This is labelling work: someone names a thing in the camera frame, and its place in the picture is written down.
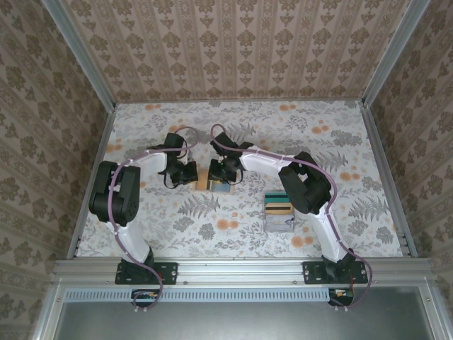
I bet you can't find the grey sheet metal panel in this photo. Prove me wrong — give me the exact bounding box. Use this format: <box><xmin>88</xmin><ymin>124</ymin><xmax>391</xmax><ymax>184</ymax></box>
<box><xmin>33</xmin><ymin>283</ymin><xmax>447</xmax><ymax>340</ymax></box>

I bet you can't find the black connector with wires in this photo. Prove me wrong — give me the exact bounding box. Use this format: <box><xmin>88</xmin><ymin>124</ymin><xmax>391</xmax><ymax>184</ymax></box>
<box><xmin>131</xmin><ymin>288</ymin><xmax>166</xmax><ymax>308</ymax></box>
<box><xmin>327</xmin><ymin>287</ymin><xmax>355</xmax><ymax>307</ymax></box>

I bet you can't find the aluminium frame post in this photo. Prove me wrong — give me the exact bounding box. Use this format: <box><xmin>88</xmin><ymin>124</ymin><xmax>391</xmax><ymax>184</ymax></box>
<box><xmin>360</xmin><ymin>0</ymin><xmax>432</xmax><ymax>107</ymax></box>
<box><xmin>41</xmin><ymin>0</ymin><xmax>117</xmax><ymax>109</ymax></box>

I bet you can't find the clear acrylic card stand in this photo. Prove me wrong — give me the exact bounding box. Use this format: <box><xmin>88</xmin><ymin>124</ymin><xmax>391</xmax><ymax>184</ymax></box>
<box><xmin>263</xmin><ymin>191</ymin><xmax>297</xmax><ymax>234</ymax></box>

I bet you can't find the yellow-orange card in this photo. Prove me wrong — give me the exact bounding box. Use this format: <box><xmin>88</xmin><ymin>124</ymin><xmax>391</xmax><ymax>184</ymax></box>
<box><xmin>196</xmin><ymin>169</ymin><xmax>214</xmax><ymax>191</ymax></box>

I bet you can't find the aluminium side rail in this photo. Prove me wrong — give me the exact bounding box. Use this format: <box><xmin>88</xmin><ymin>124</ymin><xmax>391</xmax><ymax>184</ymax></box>
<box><xmin>66</xmin><ymin>104</ymin><xmax>117</xmax><ymax>259</ymax></box>
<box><xmin>360</xmin><ymin>102</ymin><xmax>420</xmax><ymax>259</ymax></box>

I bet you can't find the thin aluminium back rail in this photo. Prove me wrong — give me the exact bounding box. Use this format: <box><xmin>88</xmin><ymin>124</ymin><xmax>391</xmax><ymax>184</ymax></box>
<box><xmin>115</xmin><ymin>100</ymin><xmax>365</xmax><ymax>106</ymax></box>

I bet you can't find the glossy card with black stripe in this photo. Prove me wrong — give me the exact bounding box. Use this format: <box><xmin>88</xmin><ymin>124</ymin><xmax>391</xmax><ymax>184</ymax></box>
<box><xmin>267</xmin><ymin>201</ymin><xmax>294</xmax><ymax>216</ymax></box>

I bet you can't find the aluminium profile beam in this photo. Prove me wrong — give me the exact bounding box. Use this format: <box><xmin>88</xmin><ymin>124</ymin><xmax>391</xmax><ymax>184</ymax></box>
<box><xmin>52</xmin><ymin>257</ymin><xmax>432</xmax><ymax>286</ymax></box>

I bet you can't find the slotted grey cable duct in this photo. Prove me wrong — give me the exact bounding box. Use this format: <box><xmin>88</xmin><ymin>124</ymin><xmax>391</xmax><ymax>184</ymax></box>
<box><xmin>64</xmin><ymin>287</ymin><xmax>355</xmax><ymax>304</ymax></box>

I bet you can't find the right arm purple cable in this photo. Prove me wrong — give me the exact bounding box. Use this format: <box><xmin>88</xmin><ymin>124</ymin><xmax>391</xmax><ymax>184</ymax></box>
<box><xmin>210</xmin><ymin>123</ymin><xmax>375</xmax><ymax>312</ymax></box>

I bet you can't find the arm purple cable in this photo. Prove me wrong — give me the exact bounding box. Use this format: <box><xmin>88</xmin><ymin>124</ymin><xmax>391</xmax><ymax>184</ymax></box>
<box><xmin>110</xmin><ymin>126</ymin><xmax>199</xmax><ymax>315</ymax></box>
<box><xmin>210</xmin><ymin>123</ymin><xmax>375</xmax><ymax>312</ymax></box>

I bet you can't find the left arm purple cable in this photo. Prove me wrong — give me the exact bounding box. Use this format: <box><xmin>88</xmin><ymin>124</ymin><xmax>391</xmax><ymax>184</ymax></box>
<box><xmin>110</xmin><ymin>126</ymin><xmax>199</xmax><ymax>315</ymax></box>

